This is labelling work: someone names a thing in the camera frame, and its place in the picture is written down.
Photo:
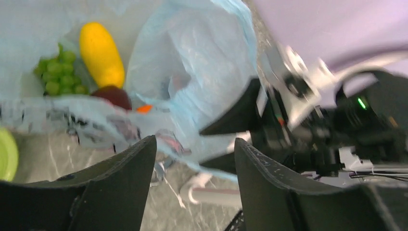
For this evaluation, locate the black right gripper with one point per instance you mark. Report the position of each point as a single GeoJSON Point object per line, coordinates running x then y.
{"type": "Point", "coordinates": [374, 121]}

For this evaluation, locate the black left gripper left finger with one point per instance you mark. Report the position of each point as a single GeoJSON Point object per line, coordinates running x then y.
{"type": "Point", "coordinates": [108, 196]}

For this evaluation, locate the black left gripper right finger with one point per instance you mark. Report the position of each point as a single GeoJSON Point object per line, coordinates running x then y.
{"type": "Point", "coordinates": [275, 198]}

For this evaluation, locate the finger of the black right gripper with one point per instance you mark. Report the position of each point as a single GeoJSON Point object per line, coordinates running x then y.
{"type": "Point", "coordinates": [242, 116]}
{"type": "Point", "coordinates": [224, 163]}

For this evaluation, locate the light blue printed plastic bag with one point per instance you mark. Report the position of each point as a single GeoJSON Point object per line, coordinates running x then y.
{"type": "Point", "coordinates": [191, 59]}

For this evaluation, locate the orange fake orange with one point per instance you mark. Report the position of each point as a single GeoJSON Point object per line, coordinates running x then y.
{"type": "Point", "coordinates": [144, 109]}

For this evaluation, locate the dark red fake apple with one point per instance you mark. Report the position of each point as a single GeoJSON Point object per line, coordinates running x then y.
{"type": "Point", "coordinates": [114, 95]}

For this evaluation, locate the green fake grape bunch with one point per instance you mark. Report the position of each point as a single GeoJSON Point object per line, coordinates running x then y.
{"type": "Point", "coordinates": [58, 74]}

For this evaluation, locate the yellow fake mango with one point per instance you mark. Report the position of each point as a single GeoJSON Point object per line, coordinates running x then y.
{"type": "Point", "coordinates": [100, 55]}

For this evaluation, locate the silver combination wrench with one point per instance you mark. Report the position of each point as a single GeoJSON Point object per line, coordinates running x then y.
{"type": "Point", "coordinates": [160, 169]}

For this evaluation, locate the lime green plastic basin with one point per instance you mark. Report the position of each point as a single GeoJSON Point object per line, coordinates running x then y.
{"type": "Point", "coordinates": [9, 155]}

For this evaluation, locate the white PVC pipe frame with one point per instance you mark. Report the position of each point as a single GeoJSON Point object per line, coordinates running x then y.
{"type": "Point", "coordinates": [195, 190]}

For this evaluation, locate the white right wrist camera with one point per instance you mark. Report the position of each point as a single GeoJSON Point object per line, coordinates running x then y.
{"type": "Point", "coordinates": [298, 86]}

